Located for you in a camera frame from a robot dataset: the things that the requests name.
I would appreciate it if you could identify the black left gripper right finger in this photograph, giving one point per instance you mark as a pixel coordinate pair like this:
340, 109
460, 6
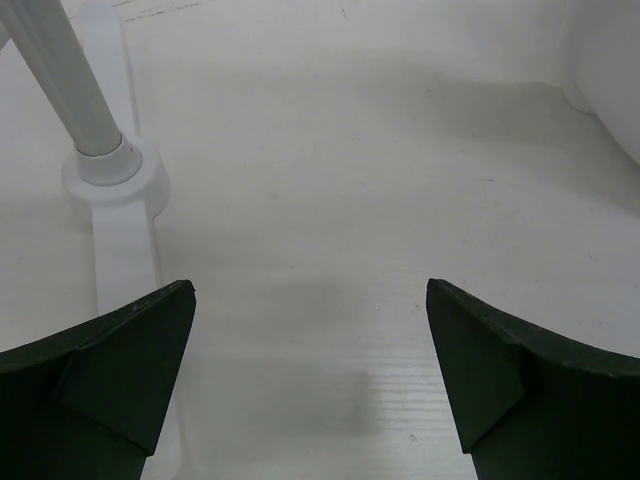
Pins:
529, 403

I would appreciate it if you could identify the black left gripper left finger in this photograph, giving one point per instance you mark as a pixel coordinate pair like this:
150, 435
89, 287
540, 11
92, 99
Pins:
89, 402

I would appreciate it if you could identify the white clothes rack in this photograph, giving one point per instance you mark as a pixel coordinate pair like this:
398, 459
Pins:
115, 179

